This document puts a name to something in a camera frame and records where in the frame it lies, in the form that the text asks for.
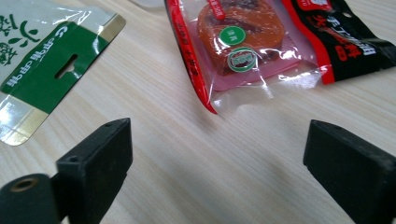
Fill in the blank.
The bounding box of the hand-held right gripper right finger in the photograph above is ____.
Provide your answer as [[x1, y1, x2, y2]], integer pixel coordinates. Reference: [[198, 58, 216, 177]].
[[303, 119, 396, 224]]

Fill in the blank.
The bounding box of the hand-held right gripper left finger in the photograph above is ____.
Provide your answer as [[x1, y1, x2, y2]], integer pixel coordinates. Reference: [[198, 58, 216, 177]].
[[55, 118, 134, 224]]

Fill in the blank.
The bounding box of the green white packet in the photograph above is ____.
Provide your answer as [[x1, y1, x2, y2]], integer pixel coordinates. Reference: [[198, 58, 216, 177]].
[[0, 0, 127, 147]]

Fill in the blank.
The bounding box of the black red packet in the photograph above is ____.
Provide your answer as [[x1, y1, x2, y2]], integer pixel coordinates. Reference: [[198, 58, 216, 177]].
[[281, 0, 396, 85]]

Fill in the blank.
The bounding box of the clear red packet orange block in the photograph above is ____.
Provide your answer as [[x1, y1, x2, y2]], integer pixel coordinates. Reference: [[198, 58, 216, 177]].
[[163, 0, 322, 115]]

